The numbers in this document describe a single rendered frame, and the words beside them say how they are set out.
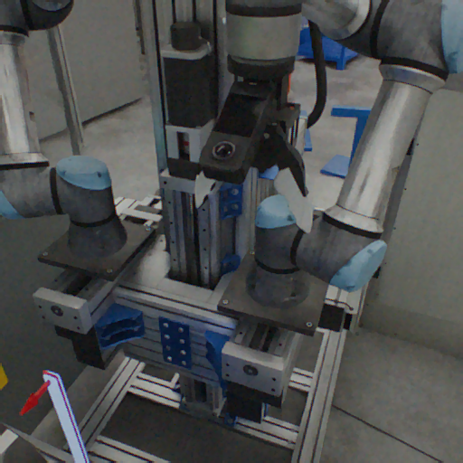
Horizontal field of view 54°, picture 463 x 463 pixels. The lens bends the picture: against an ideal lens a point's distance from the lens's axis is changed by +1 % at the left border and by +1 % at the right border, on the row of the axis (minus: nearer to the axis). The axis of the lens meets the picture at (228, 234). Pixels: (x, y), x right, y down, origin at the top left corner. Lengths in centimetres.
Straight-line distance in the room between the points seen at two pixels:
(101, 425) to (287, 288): 106
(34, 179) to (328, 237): 67
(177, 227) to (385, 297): 137
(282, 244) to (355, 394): 139
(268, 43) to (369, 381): 194
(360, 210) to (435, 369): 164
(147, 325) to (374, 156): 73
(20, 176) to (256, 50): 77
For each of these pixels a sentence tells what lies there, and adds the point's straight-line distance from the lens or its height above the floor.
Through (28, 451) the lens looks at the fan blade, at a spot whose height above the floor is 117.
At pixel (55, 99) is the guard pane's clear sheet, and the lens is 170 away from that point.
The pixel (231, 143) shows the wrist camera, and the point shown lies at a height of 157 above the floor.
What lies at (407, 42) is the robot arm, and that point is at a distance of 86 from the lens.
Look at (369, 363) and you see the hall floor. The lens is 233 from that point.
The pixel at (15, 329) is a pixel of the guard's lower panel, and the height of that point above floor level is 55.
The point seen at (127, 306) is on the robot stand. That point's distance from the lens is 123.
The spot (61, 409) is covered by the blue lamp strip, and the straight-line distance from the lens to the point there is 81.
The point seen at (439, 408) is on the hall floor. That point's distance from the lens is 228.
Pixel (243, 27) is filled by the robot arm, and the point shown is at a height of 166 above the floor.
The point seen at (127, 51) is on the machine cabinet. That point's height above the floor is 57.
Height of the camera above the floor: 175
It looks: 36 degrees down
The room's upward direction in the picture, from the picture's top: straight up
